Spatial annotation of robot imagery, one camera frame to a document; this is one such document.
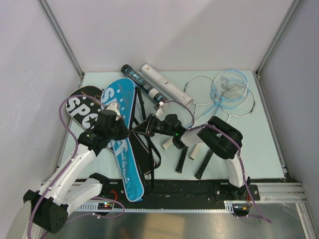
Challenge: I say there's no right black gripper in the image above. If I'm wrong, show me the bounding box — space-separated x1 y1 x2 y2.
132 114 174 137

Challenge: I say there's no white racket left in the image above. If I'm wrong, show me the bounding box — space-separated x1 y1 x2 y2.
161 74 217 150

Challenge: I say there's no blue white racket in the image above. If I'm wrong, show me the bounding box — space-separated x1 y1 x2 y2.
206 79 249 114

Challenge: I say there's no white black racket right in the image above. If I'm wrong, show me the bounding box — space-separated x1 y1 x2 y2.
195 88 255 180

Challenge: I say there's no black shuttlecock tube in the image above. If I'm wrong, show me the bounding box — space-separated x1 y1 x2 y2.
121 64 168 109

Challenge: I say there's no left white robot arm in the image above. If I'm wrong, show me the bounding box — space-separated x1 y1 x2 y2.
23 106 128 238

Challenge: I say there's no blue racket bag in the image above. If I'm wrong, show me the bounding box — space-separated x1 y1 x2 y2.
101 78 151 202

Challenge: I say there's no aluminium frame post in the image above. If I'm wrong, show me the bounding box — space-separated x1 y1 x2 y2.
37 0 84 79
255 0 304 79

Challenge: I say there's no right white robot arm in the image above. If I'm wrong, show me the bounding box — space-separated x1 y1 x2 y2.
131 114 248 200

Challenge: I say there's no grey cable duct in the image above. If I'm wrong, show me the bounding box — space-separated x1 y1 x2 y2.
75 198 234 213

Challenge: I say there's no light blue racket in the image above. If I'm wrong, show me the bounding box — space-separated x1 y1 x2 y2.
174 69 250 174

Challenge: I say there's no left aluminium frame post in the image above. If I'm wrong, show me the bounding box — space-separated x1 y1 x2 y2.
37 0 84 79

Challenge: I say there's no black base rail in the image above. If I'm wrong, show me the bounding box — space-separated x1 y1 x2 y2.
83 178 260 210

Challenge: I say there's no white shuttlecock tube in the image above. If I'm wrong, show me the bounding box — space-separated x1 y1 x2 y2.
141 64 193 107

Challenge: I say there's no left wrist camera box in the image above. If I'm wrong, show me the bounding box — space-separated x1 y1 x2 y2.
106 103 121 118

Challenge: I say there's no black racket bag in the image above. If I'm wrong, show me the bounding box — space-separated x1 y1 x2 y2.
65 86 118 155

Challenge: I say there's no right aluminium frame post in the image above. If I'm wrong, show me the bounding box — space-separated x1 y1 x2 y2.
255 0 304 79

